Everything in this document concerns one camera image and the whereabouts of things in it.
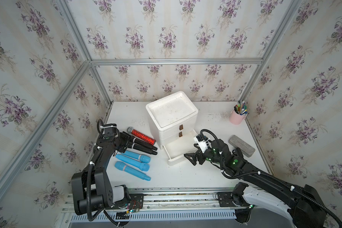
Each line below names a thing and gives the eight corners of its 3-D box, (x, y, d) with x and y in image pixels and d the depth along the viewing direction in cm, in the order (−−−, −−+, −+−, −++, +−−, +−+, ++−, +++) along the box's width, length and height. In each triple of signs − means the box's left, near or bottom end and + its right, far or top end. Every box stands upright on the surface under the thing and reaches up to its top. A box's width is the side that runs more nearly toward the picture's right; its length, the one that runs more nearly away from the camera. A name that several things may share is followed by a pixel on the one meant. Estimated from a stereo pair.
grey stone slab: (248, 159, 90) (250, 157, 88) (226, 141, 98) (227, 139, 96) (254, 151, 94) (256, 149, 91) (232, 135, 101) (233, 133, 99)
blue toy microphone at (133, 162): (116, 159, 89) (114, 157, 86) (119, 154, 91) (118, 152, 89) (147, 172, 85) (146, 170, 82) (150, 167, 87) (149, 164, 84)
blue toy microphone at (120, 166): (115, 167, 86) (113, 165, 83) (119, 162, 88) (117, 159, 86) (148, 183, 81) (148, 181, 78) (151, 176, 83) (151, 174, 80)
